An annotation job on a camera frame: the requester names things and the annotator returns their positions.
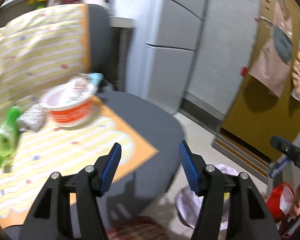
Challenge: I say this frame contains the red plastic bag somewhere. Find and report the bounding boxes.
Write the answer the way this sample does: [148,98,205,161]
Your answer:
[266,181,295,223]

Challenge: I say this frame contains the brown hanging paper bag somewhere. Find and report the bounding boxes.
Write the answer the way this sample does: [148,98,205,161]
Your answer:
[249,2,293,98]

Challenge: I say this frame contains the grey white refrigerator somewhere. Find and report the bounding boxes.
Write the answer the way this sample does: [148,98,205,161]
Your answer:
[124,0,212,112]

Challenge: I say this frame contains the green tea bottle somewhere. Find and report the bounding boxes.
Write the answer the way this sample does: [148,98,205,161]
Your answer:
[0,106,23,172]

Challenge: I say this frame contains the yellow striped dotted cloth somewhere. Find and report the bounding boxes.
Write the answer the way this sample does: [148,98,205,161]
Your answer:
[0,4,157,227]

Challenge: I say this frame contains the trash bin with white bag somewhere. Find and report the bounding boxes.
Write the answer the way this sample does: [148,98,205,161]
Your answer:
[175,163,239,230]

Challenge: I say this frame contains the person's right hand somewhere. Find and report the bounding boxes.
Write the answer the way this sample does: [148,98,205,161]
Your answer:
[288,175,300,220]

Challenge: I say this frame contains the orange instant noodle bowl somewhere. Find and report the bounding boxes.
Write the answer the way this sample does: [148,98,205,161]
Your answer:
[39,73,103,128]

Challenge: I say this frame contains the grey office chair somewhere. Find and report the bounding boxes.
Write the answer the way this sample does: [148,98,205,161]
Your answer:
[5,3,186,235]

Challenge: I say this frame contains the yellow wooden door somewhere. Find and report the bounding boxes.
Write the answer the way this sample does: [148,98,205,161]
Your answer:
[221,0,300,162]

